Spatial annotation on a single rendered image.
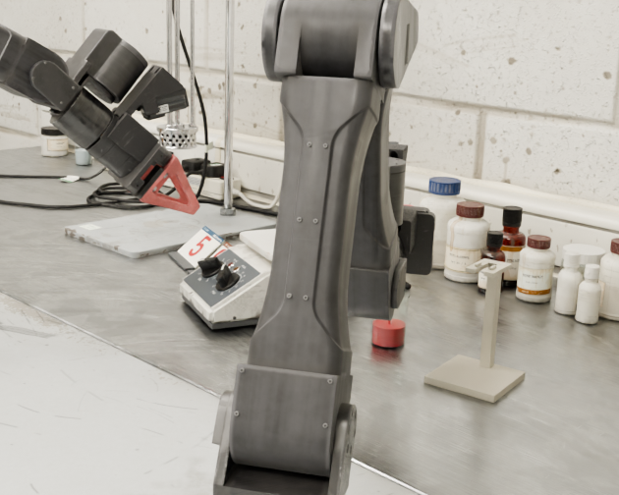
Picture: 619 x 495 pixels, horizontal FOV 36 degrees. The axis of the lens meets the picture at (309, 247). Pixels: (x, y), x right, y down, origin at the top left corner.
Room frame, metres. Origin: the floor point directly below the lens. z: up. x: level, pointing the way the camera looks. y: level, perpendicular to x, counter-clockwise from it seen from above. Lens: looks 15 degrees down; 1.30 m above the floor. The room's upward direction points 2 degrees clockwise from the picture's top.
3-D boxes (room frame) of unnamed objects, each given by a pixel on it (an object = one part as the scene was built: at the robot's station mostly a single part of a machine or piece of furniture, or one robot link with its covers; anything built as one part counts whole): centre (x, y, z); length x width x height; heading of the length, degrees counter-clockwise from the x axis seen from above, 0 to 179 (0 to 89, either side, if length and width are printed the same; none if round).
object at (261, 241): (1.17, 0.02, 0.98); 0.12 x 0.12 x 0.01; 24
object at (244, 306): (1.16, 0.04, 0.94); 0.22 x 0.13 x 0.08; 114
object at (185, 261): (1.35, 0.17, 0.92); 0.09 x 0.06 x 0.04; 24
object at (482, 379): (0.94, -0.18, 0.96); 0.08 x 0.08 x 0.13; 55
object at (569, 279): (1.17, -0.34, 0.94); 0.03 x 0.03 x 0.08
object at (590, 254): (1.25, -0.37, 0.93); 0.06 x 0.06 x 0.07
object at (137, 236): (1.53, 0.23, 0.91); 0.30 x 0.20 x 0.01; 136
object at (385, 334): (1.04, -0.10, 0.93); 0.04 x 0.04 x 0.06
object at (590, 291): (1.14, -0.36, 0.94); 0.03 x 0.03 x 0.07
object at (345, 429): (0.57, 0.01, 1.00); 0.09 x 0.06 x 0.06; 77
